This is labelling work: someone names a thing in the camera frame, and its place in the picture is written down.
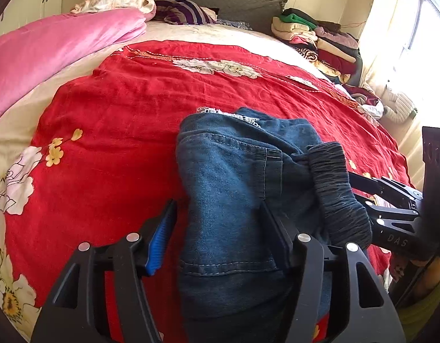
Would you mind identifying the crumpled patterned clothes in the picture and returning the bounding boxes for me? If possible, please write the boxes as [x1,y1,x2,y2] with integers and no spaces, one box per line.
[344,84,385,119]

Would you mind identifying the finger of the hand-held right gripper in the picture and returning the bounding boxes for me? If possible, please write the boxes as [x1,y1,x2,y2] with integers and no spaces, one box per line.
[347,172,422,202]
[353,192,420,222]

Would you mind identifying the blue denim pants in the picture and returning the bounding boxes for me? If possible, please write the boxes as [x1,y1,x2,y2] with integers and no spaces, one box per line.
[175,106,374,343]

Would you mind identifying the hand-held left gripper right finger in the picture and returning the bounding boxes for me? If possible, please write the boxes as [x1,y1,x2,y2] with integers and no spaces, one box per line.
[259,200,406,343]

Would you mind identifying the pink blanket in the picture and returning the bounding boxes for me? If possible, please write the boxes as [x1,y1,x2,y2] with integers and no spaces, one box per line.
[0,7,148,126]

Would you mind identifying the pile of folded clothes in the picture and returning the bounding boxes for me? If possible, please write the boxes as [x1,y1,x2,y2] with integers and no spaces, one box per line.
[271,7,364,84]

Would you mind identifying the red floral bedspread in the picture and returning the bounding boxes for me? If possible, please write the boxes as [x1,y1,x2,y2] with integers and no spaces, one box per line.
[0,19,417,343]

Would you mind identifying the grey patterned cloth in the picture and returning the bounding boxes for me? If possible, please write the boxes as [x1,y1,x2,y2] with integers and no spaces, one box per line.
[216,18,253,31]

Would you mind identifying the cream curtain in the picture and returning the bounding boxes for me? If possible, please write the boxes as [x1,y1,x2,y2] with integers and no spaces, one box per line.
[359,0,427,91]

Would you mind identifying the white ribbed cloth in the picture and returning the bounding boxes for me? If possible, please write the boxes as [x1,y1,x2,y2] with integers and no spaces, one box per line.
[382,89,419,124]

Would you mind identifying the floral quilt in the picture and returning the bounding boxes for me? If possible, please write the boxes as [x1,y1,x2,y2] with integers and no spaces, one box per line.
[70,0,157,21]

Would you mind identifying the purple striped cloth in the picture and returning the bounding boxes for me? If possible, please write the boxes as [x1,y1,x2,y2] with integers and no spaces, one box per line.
[154,0,219,25]

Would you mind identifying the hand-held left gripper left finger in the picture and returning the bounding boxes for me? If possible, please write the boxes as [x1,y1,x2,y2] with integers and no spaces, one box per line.
[30,199,178,343]

